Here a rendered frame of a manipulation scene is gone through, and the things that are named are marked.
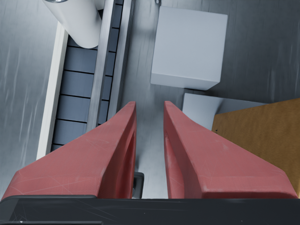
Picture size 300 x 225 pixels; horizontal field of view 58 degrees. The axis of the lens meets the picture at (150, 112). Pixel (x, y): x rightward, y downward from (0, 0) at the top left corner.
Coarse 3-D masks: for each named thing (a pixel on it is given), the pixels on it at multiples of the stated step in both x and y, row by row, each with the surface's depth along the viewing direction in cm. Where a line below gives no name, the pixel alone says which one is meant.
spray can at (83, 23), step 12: (48, 0) 26; (60, 0) 26; (72, 0) 27; (84, 0) 29; (60, 12) 29; (72, 12) 29; (84, 12) 31; (96, 12) 35; (72, 24) 32; (84, 24) 33; (96, 24) 36; (72, 36) 37; (84, 36) 37; (96, 36) 39; (84, 48) 42
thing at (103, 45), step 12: (108, 0) 34; (108, 12) 34; (108, 24) 34; (108, 36) 34; (108, 48) 35; (96, 60) 34; (96, 72) 34; (96, 84) 34; (96, 96) 34; (96, 108) 34; (96, 120) 34
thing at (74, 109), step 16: (112, 32) 42; (80, 48) 42; (96, 48) 42; (112, 48) 42; (64, 64) 42; (80, 64) 42; (112, 64) 42; (64, 80) 42; (80, 80) 42; (64, 96) 42; (80, 96) 42; (64, 112) 42; (80, 112) 42; (64, 128) 41; (80, 128) 42; (64, 144) 41
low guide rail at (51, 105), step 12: (60, 24) 39; (60, 36) 39; (60, 48) 39; (60, 60) 39; (60, 72) 39; (48, 84) 38; (60, 84) 40; (48, 96) 38; (48, 108) 38; (48, 120) 38; (48, 132) 38; (48, 144) 38
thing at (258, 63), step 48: (0, 0) 48; (144, 0) 48; (192, 0) 48; (240, 0) 48; (288, 0) 48; (0, 48) 47; (48, 48) 47; (144, 48) 48; (240, 48) 48; (288, 48) 48; (0, 96) 47; (144, 96) 47; (240, 96) 47; (288, 96) 47; (0, 144) 46; (144, 144) 46; (0, 192) 46; (144, 192) 46
